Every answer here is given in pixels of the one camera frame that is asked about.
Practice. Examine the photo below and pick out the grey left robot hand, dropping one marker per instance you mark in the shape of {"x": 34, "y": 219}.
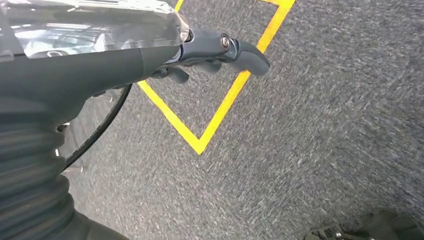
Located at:
{"x": 82, "y": 69}

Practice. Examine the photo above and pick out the yellow floor tape square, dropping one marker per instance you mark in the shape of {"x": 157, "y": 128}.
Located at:
{"x": 218, "y": 112}

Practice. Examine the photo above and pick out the black robot foot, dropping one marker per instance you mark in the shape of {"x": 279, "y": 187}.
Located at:
{"x": 374, "y": 228}

